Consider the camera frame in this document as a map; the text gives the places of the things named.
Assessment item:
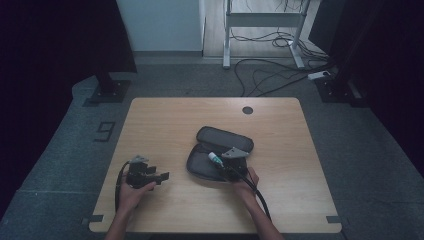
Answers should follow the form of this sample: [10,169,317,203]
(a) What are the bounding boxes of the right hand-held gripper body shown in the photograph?
[221,147,251,183]

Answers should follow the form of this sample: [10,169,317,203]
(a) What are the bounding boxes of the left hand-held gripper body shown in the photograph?
[125,154,158,190]

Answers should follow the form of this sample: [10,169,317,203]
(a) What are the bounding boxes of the white green-labelled glue stick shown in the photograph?
[207,151,225,168]

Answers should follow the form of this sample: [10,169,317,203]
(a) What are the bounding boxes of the grey zip case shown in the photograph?
[186,125,255,183]

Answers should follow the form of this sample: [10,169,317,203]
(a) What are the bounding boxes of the person's left hand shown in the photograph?
[118,172,157,212]

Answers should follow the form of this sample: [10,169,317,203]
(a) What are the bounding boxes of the person's right hand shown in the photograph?
[231,166,260,202]

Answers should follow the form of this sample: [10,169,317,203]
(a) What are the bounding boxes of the dark tape strip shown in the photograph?
[81,214,105,226]
[326,215,348,225]

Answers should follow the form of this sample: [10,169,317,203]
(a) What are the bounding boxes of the black stand base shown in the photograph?
[89,71,132,104]
[314,75,368,108]

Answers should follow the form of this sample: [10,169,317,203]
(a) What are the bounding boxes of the white power strip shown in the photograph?
[306,70,332,81]

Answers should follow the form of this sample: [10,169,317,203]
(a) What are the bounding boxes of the black curtain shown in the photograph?
[307,0,424,178]
[0,0,138,221]

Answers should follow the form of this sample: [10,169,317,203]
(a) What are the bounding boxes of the white cabinet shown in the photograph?
[115,0,207,57]

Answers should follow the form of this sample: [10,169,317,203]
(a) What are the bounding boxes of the left hand-held gripper black cable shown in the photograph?
[114,160,132,213]

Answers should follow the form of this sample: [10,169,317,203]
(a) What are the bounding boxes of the hand-held gripper black cable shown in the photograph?
[114,160,132,213]
[229,164,272,222]

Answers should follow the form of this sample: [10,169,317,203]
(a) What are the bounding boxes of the right hand-held gripper black cable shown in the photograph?
[229,164,272,222]

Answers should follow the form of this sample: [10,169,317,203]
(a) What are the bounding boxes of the black floor cables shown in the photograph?
[229,28,334,98]

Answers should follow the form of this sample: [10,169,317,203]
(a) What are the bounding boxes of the white desk frame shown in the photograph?
[222,0,313,70]

